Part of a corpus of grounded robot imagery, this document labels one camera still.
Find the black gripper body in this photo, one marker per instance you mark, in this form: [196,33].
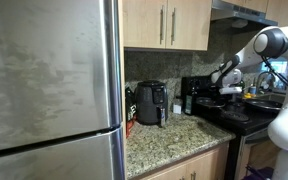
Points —
[236,97]

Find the small black frying pan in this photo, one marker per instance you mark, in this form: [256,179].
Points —
[209,101]

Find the large black frying pan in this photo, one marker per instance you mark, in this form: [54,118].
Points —
[264,105]

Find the yellow sponge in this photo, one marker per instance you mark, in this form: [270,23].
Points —
[247,96]

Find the small blue white bottle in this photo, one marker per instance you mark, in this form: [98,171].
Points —
[253,90]

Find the black electric stove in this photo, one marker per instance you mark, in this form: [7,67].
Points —
[250,128]

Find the chrome kitchen faucet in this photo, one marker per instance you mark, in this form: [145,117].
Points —
[262,75]

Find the steel kitchen sink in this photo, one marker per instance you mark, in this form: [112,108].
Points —
[274,97]

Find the dark olive oil bottle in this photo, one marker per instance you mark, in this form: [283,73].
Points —
[188,104]

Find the bright kitchen window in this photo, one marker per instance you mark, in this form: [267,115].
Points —
[279,68]

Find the small white box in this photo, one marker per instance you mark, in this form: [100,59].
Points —
[177,108]

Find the light wood base cabinet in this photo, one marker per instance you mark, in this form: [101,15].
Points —
[204,166]

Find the purple object on floor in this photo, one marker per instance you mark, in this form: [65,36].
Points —
[259,174]

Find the steel range hood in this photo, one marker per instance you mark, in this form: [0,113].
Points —
[240,15]

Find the dark grey air fryer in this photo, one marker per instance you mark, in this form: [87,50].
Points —
[149,103]

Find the light wood cabinet door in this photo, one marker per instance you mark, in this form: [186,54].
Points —
[142,23]
[194,23]

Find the black and red bag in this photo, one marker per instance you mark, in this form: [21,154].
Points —
[130,111]

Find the tall wood side panel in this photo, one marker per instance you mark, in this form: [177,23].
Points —
[121,66]

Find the stainless steel fridge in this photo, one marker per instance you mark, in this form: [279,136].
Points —
[44,83]

